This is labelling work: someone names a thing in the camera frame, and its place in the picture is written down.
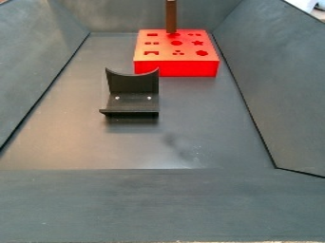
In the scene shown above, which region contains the brown oval peg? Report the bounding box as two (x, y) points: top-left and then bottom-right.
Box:
(165, 0), (177, 33)

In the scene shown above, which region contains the red shape board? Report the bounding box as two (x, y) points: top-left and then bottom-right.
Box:
(134, 29), (219, 77)

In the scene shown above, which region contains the black curved holder bracket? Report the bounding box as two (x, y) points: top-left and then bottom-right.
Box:
(99, 69), (161, 117)

